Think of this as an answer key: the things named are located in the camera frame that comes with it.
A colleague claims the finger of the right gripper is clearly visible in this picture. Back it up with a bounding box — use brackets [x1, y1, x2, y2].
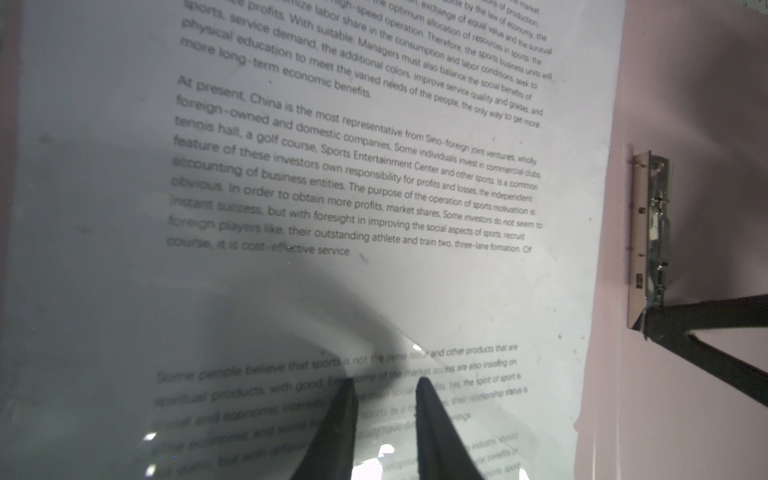
[633, 295, 767, 405]

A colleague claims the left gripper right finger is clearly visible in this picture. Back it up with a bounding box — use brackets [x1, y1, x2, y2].
[415, 377, 483, 480]

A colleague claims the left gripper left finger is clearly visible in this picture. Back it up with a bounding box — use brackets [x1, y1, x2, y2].
[291, 379, 358, 480]

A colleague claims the pink file folder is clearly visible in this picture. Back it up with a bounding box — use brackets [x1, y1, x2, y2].
[574, 1, 767, 479]

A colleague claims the printed paper sheet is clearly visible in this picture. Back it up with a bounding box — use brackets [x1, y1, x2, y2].
[1, 1, 626, 479]

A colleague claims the silver folder clip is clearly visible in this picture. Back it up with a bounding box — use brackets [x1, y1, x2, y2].
[627, 151, 672, 330]

